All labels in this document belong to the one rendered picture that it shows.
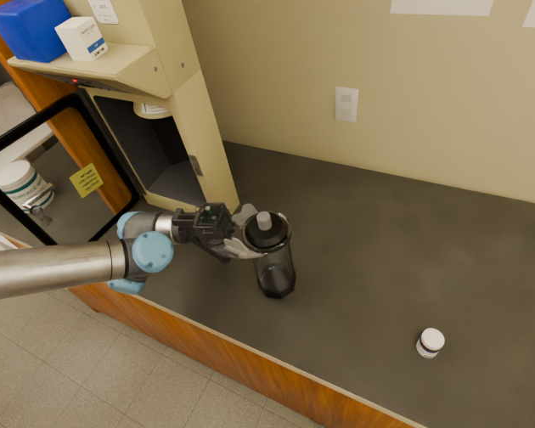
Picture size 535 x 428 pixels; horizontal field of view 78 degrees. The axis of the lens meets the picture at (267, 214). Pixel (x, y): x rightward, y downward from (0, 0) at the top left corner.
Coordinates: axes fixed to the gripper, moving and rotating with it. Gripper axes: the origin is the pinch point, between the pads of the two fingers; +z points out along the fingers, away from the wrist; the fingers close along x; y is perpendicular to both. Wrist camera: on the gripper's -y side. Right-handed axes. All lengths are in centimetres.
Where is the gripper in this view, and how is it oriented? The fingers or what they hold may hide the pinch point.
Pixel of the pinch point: (266, 236)
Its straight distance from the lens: 73.3
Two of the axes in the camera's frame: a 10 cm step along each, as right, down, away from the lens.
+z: 9.6, 0.1, -2.8
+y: -2.0, -6.6, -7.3
